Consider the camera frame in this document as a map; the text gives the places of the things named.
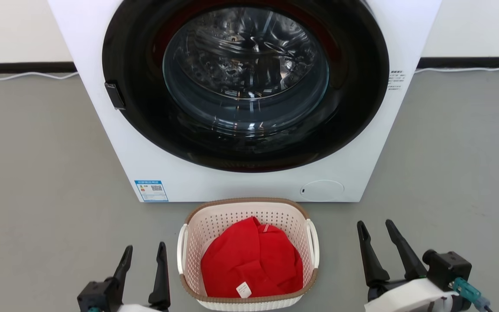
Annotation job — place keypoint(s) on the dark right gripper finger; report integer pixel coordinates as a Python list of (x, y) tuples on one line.
[(407, 253), (373, 255)]

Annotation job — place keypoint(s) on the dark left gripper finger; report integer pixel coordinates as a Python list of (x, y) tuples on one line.
[(161, 281), (124, 264)]

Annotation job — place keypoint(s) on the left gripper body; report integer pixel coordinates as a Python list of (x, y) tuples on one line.
[(139, 308)]

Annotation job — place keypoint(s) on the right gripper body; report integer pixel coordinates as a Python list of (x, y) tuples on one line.
[(409, 299)]

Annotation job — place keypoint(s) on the white perforated laundry basket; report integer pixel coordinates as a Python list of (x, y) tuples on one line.
[(215, 221)]

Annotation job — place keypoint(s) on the blue energy label sticker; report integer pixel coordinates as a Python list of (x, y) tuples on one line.
[(151, 190)]

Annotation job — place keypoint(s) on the red garment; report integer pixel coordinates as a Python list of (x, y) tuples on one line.
[(241, 260)]

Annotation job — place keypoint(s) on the round white filter cover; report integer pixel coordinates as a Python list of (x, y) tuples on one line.
[(322, 190)]

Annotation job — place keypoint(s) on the white front-load washing machine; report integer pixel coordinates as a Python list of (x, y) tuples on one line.
[(254, 186)]

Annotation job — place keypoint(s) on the round dark glass washer door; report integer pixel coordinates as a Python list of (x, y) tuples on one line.
[(137, 121)]

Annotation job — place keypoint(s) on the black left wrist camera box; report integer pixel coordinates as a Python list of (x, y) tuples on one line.
[(98, 294)]

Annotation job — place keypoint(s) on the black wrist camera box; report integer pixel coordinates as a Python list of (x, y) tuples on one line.
[(448, 268), (98, 294)]

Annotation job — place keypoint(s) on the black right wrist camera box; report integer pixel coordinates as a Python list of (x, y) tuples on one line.
[(448, 268)]

